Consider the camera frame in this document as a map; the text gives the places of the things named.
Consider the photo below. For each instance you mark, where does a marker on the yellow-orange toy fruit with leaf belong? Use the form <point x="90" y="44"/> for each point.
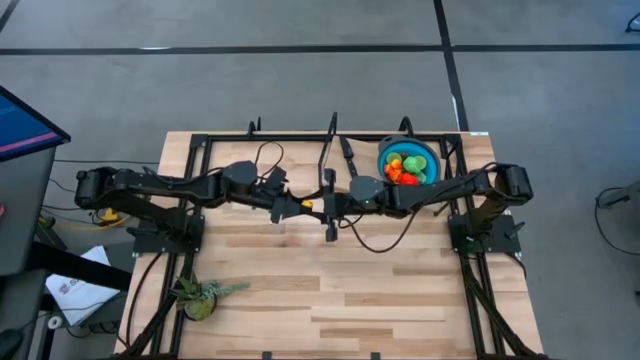
<point x="396" y="164"/>

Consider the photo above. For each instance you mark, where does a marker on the white tape roll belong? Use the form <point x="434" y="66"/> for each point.
<point x="54" y="322"/>

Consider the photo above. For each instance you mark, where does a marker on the green toy fruit half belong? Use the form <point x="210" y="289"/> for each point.
<point x="411" y="164"/>

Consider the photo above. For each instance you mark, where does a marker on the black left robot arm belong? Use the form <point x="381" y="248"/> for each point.
<point x="175" y="185"/>

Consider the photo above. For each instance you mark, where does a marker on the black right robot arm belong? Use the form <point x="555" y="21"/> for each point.
<point x="435" y="192"/>

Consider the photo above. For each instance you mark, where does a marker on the black cart beam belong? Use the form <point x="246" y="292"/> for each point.
<point x="75" y="265"/>

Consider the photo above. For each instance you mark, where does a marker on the white paper sheet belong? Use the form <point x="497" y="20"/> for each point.
<point x="80" y="300"/>

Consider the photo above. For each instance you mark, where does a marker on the green toy avocado half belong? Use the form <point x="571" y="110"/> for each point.
<point x="422" y="176"/>

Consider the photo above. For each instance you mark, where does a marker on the grey workstation cabinet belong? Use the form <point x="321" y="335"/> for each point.
<point x="25" y="210"/>

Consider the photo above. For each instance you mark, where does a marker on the black table clamp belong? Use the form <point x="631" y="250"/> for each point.
<point x="255" y="127"/>
<point x="406" y="125"/>

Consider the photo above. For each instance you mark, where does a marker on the orange toy fruit with leaf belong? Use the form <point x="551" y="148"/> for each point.
<point x="392" y="174"/>

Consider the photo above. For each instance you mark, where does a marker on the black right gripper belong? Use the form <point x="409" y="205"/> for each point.
<point x="337" y="206"/>

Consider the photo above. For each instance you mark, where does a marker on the brown toy kiwi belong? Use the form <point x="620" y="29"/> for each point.
<point x="393" y="157"/>

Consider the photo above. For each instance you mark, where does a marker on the red toy bell pepper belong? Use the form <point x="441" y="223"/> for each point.
<point x="407" y="179"/>

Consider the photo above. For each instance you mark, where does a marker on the black aluminium table frame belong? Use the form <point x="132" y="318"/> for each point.
<point x="280" y="137"/>

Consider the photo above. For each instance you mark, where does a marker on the monitor with blue screen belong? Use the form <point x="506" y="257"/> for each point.
<point x="25" y="125"/>

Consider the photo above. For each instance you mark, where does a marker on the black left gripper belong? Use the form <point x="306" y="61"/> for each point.
<point x="285" y="206"/>

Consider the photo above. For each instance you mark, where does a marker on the green potted plant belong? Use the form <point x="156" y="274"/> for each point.
<point x="200" y="305"/>

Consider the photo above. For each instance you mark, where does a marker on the blue collapsible bowl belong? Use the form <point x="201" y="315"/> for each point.
<point x="382" y="150"/>

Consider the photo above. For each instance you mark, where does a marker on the black kitchen knife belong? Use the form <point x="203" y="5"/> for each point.
<point x="348" y="155"/>

